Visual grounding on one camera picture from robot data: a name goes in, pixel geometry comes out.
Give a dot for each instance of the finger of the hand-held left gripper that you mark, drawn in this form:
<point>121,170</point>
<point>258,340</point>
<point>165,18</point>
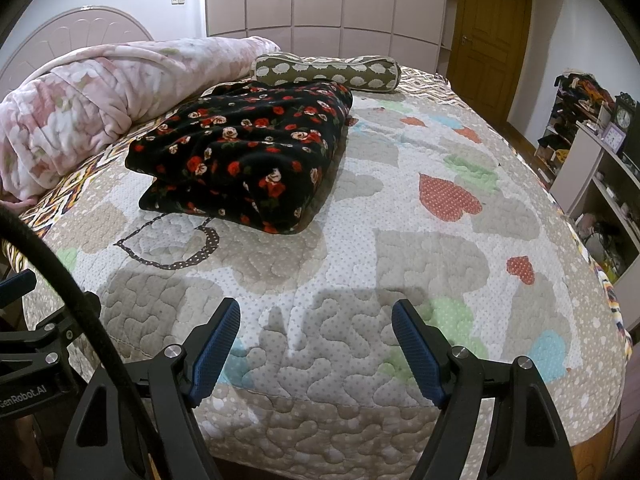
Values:
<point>15,284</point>
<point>50,334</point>

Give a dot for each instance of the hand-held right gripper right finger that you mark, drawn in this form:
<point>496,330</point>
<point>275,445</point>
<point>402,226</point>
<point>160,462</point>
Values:
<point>420,355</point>

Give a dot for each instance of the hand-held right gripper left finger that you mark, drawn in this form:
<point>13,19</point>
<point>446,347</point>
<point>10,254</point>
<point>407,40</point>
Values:
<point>215,355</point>

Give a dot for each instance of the black floral dress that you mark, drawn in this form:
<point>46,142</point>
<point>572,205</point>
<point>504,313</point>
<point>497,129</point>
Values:
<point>240,160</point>

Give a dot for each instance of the zigzag-patterned bed sheet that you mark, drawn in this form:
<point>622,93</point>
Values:
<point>100,167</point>

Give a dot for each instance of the heart-patterned quilted bedspread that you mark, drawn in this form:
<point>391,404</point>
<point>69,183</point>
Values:
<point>400,210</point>

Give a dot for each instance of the pink floral fleece blanket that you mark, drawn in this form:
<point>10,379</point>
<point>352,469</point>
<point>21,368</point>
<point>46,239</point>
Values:
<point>100,105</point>

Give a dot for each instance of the cluttered shelf unit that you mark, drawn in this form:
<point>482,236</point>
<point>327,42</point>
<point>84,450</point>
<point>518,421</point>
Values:
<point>590,175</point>

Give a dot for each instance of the pink bed headboard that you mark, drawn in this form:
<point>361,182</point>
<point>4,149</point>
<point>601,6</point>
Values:
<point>75,27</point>

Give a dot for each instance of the small purple clock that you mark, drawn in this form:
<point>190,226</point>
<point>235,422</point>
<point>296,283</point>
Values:
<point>613,136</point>

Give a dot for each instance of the olive patterned bolster pillow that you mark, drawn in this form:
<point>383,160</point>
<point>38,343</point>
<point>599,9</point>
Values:
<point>325,74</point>

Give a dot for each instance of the black table clock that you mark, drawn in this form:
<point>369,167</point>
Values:
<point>625,117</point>

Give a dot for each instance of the wooden door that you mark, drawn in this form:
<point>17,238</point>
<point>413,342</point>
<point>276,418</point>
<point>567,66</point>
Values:
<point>492,35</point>

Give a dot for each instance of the pale built-in wardrobe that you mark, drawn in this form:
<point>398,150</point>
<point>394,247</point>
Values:
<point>325,0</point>

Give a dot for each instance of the wooden bed frame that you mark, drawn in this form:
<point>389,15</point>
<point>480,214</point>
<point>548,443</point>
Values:
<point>597,450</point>

